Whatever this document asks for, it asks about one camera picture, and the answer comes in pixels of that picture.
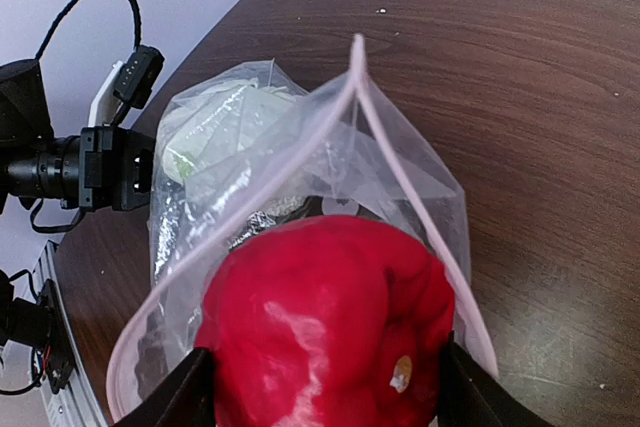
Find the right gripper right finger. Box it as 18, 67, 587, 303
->
437, 333, 550, 427

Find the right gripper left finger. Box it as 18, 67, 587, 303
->
114, 348, 215, 427

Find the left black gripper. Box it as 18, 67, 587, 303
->
78, 126, 155, 212

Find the white fake garlic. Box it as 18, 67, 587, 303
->
156, 77, 306, 184

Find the clear zip top bag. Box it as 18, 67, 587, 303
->
106, 35, 498, 421

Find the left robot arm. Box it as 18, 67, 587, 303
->
1, 59, 155, 212

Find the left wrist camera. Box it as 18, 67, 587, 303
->
88, 45, 164, 127

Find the aluminium front rail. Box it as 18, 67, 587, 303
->
33, 241, 107, 426

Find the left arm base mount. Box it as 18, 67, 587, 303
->
1, 269, 76, 397

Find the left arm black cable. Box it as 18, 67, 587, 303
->
33, 0, 142, 61

